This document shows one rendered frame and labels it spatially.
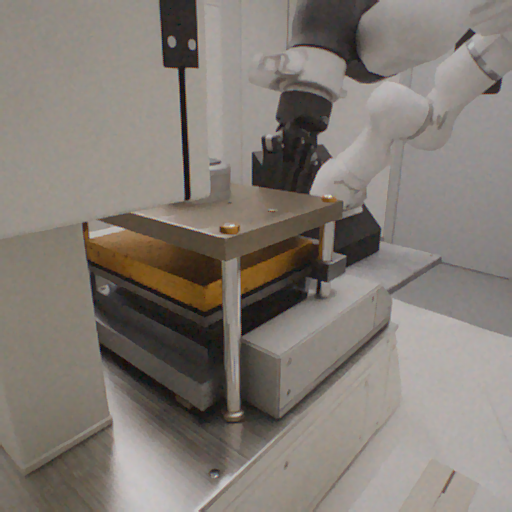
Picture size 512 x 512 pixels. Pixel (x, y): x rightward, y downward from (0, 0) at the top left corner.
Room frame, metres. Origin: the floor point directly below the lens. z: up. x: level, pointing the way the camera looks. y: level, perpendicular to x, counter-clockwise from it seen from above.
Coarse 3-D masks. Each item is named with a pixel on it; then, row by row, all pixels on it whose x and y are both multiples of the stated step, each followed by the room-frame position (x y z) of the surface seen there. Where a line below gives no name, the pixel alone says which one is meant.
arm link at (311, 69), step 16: (304, 48) 0.59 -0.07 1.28; (320, 48) 0.59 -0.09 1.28; (256, 64) 0.58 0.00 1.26; (272, 64) 0.59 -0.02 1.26; (288, 64) 0.58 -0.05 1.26; (304, 64) 0.58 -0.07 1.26; (320, 64) 0.58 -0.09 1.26; (336, 64) 0.59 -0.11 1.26; (256, 80) 0.62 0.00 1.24; (272, 80) 0.61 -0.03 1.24; (288, 80) 0.59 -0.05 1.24; (304, 80) 0.58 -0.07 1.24; (320, 80) 0.58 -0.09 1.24; (336, 80) 0.59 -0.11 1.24; (336, 96) 0.60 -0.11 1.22
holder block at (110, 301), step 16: (112, 304) 0.43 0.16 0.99; (128, 304) 0.41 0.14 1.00; (288, 304) 0.42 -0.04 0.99; (128, 320) 0.41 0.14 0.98; (144, 320) 0.39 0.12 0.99; (160, 320) 0.38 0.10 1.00; (256, 320) 0.38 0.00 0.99; (160, 336) 0.37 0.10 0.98; (176, 336) 0.35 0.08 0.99; (192, 336) 0.35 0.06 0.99; (176, 352) 0.35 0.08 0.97; (192, 352) 0.34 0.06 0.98; (208, 352) 0.33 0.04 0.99; (208, 368) 0.33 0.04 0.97
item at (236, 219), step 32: (224, 192) 0.43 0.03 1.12; (256, 192) 0.47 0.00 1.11; (288, 192) 0.47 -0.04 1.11; (128, 224) 0.38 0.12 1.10; (160, 224) 0.35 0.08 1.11; (192, 224) 0.33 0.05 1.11; (224, 224) 0.31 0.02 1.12; (256, 224) 0.33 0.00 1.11; (288, 224) 0.36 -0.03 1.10; (320, 224) 0.40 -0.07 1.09; (224, 256) 0.30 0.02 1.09
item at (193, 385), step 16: (304, 288) 0.49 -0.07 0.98; (96, 304) 0.46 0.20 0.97; (96, 320) 0.42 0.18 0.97; (112, 320) 0.42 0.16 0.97; (112, 336) 0.40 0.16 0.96; (128, 336) 0.39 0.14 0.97; (144, 336) 0.39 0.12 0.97; (128, 352) 0.38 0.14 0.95; (144, 352) 0.36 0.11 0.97; (160, 352) 0.36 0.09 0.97; (144, 368) 0.36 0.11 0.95; (160, 368) 0.34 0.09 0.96; (176, 368) 0.33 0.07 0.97; (192, 368) 0.33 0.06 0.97; (176, 384) 0.33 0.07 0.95; (192, 384) 0.31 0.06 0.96; (208, 384) 0.31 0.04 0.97; (176, 400) 0.33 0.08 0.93; (192, 400) 0.31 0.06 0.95; (208, 400) 0.31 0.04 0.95
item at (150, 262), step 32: (96, 256) 0.44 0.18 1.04; (128, 256) 0.40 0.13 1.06; (160, 256) 0.40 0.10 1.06; (192, 256) 0.40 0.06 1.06; (256, 256) 0.40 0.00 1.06; (288, 256) 0.41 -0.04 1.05; (128, 288) 0.40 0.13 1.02; (160, 288) 0.36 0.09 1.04; (192, 288) 0.33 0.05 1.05; (256, 288) 0.38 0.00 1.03; (192, 320) 0.33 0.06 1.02
